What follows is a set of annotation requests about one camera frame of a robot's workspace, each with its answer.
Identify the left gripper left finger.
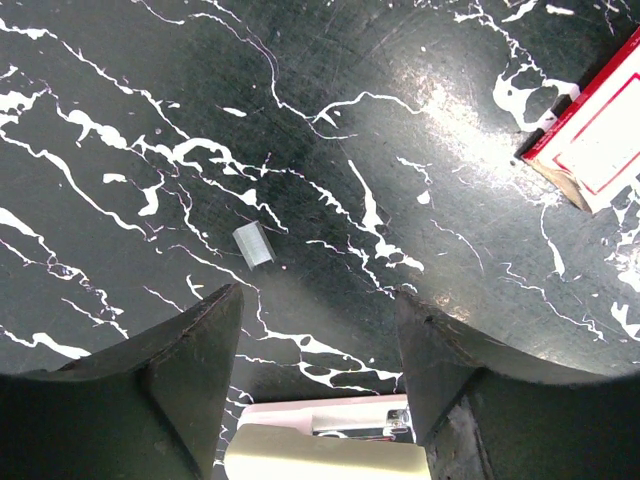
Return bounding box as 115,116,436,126
1,284,244,479

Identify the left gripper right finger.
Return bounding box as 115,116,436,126
394,290,639,479

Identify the beige white stapler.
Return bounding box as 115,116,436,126
224,394,431,479

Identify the grey staple strip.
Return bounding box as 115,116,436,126
232,221,275,270

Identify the red white staple box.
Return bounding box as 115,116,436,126
516,31,639,214

